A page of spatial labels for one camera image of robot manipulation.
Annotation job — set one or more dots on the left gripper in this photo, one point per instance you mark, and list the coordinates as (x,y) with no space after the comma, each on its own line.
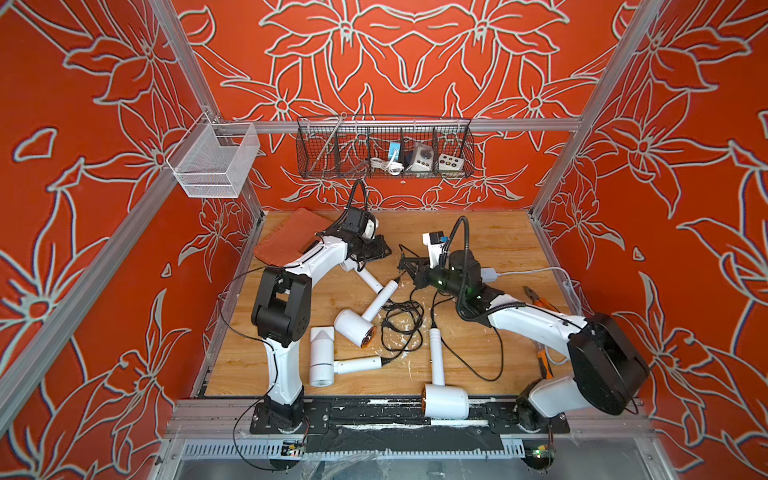
(379,251)

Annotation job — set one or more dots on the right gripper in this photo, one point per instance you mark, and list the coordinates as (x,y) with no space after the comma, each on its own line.
(422,276)

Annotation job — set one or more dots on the white power strip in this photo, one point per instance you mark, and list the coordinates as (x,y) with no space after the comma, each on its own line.
(489,275)

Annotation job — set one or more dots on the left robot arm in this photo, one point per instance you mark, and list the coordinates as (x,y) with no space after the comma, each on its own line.
(282,309)

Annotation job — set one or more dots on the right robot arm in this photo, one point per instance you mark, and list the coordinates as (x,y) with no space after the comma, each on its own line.
(607,370)

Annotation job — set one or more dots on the orange plastic tool case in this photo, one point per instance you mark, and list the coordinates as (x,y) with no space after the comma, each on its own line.
(291,238)

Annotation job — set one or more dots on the white hair dryer middle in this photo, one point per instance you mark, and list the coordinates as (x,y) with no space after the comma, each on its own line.
(359,328)

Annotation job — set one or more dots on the white adapter box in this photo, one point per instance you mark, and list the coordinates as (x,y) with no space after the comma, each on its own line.
(421,159)

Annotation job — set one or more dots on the blue small box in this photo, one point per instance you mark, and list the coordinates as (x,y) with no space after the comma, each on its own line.
(393,155)

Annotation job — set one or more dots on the white socket cube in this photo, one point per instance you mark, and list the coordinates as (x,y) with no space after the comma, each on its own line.
(450,166)

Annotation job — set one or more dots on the white hair dryer front right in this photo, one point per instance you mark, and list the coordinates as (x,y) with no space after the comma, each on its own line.
(438,400)

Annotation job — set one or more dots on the white hair dryer front left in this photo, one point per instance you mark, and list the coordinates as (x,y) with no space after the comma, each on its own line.
(323,367)

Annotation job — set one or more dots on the orange utility knife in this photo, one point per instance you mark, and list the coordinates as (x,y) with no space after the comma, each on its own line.
(544,364)

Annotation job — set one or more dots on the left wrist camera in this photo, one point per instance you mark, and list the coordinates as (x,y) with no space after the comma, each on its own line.
(368,226)

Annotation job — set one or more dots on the orange handled pliers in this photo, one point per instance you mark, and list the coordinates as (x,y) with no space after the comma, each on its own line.
(537,300)

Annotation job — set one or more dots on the black wire wall basket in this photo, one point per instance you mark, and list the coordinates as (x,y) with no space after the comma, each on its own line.
(356,146)

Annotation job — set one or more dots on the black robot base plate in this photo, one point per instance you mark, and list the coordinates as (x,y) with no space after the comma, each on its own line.
(325,414)

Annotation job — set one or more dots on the clear plastic wall bin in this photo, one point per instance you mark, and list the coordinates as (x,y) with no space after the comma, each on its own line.
(213,160)

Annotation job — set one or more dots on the aluminium frame post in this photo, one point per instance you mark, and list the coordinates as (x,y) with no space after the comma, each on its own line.
(169,22)

